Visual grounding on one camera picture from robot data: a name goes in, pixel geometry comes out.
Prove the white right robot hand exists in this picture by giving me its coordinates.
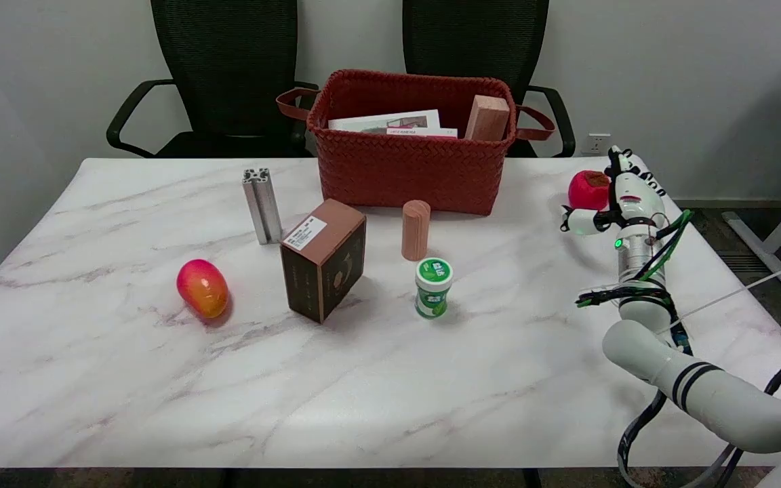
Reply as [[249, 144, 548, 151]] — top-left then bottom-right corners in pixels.
[[562, 146, 669, 236]]

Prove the green gum jar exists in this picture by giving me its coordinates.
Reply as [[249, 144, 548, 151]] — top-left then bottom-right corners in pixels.
[[415, 258, 454, 319]]

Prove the red toy persimmon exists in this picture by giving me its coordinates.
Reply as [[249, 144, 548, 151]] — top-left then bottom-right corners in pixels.
[[568, 170, 612, 211]]

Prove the thin white zip tie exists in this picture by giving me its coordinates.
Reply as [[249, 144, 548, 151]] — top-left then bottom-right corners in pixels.
[[655, 258, 781, 333]]

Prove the wooden block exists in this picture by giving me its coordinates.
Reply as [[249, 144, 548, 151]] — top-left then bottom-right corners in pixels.
[[464, 95, 510, 142]]

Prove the wooden cylinder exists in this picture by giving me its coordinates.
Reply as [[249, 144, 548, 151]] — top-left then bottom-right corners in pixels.
[[401, 200, 432, 262]]

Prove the black mesh office chair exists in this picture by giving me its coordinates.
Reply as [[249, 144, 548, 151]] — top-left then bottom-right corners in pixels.
[[106, 0, 320, 159], [402, 0, 576, 158]]

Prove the red woven basket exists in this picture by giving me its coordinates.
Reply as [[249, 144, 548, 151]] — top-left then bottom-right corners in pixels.
[[277, 69, 556, 216]]

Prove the white printed booklet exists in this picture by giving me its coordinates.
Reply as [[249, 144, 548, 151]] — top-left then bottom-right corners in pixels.
[[328, 110, 441, 134]]

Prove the brown cardboard box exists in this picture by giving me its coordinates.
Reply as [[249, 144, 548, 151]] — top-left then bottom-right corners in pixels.
[[280, 199, 367, 324]]

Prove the aluminium extrusion profile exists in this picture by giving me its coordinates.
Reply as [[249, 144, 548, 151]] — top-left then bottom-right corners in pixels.
[[242, 168, 283, 245]]

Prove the red yellow toy mango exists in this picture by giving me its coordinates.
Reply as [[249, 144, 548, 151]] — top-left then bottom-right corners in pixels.
[[176, 259, 230, 319]]

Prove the green robot cable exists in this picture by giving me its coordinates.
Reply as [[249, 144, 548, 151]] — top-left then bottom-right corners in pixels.
[[638, 210, 694, 282]]

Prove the black cable loop bundle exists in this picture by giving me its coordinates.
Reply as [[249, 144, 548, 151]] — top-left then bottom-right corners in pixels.
[[575, 285, 693, 353]]

